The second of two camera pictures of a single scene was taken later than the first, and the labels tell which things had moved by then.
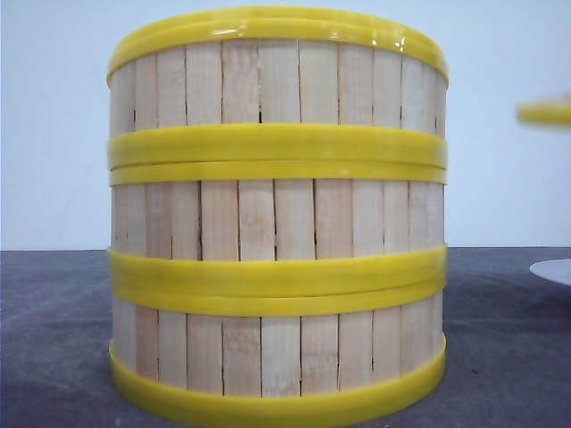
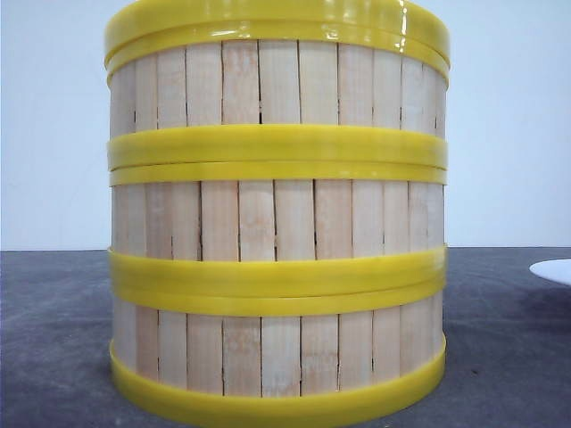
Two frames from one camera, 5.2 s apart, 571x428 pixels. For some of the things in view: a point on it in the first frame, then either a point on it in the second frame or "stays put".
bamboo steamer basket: x=277 y=232 stays put
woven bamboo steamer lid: x=543 y=111 -> x=415 y=26
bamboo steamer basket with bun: x=277 y=89 stays put
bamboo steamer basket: x=276 y=353 stays put
